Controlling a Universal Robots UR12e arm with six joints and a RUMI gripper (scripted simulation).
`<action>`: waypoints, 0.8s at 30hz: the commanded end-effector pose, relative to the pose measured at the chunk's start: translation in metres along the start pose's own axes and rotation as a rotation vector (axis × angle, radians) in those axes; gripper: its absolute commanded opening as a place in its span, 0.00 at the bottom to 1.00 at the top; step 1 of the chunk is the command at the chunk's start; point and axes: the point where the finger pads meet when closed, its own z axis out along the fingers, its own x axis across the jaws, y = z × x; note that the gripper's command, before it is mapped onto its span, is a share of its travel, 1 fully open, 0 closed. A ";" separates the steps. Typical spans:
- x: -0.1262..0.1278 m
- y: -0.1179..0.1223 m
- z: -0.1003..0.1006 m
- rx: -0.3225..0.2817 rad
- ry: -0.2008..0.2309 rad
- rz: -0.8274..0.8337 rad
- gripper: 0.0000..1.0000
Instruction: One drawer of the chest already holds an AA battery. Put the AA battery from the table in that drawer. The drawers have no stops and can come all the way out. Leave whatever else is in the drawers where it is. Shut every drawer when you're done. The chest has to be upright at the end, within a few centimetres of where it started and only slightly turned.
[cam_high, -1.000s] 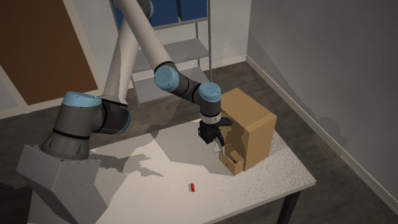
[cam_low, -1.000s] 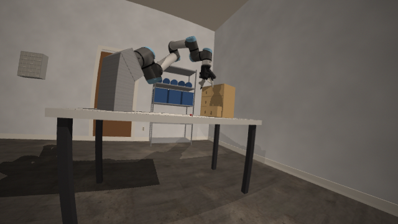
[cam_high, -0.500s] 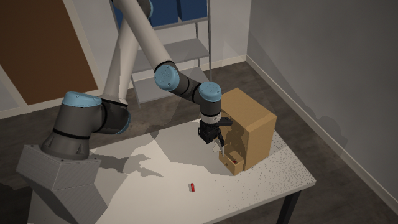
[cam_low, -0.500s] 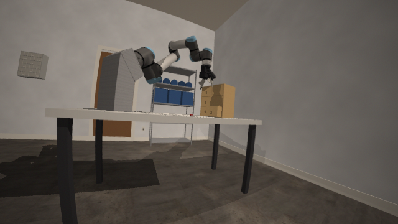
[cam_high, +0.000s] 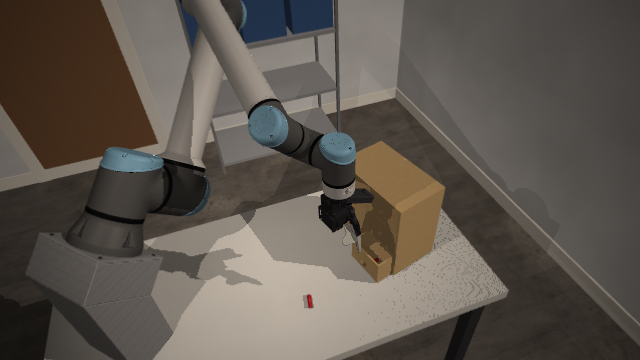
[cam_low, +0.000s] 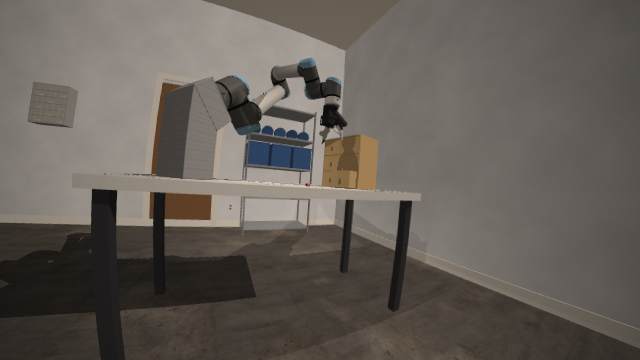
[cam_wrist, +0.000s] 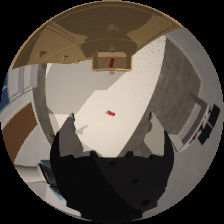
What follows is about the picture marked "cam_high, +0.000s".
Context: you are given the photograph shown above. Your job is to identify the tan wooden chest of drawers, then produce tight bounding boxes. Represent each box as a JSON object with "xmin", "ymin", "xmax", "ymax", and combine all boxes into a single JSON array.
[{"xmin": 355, "ymin": 141, "xmax": 446, "ymax": 276}]

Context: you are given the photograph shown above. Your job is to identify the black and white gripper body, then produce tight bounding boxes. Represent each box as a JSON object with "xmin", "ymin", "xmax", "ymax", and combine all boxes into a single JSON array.
[{"xmin": 318, "ymin": 194, "xmax": 355, "ymax": 233}]

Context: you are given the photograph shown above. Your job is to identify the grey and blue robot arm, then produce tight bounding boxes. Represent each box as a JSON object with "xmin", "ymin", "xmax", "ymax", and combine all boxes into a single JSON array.
[{"xmin": 65, "ymin": 0, "xmax": 374, "ymax": 258}]

